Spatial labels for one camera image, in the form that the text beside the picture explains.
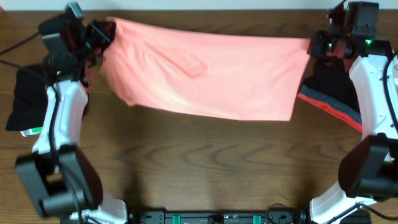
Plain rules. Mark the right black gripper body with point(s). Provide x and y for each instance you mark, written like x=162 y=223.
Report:
x=325 y=45

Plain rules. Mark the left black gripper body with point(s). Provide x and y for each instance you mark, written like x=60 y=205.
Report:
x=95 y=43

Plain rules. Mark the coral pink t-shirt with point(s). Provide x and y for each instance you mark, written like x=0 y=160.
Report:
x=223 y=76

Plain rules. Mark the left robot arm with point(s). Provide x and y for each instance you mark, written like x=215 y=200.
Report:
x=58 y=177

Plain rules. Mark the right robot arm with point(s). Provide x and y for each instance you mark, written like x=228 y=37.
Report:
x=368 y=173

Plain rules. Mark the black shorts red waistband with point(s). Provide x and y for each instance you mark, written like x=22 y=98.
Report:
x=330 y=89

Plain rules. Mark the folded black garment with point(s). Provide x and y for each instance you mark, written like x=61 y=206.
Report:
x=29 y=105

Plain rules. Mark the white green card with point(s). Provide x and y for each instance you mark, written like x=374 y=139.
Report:
x=31 y=132

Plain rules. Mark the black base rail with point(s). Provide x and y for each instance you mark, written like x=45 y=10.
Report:
x=273 y=216

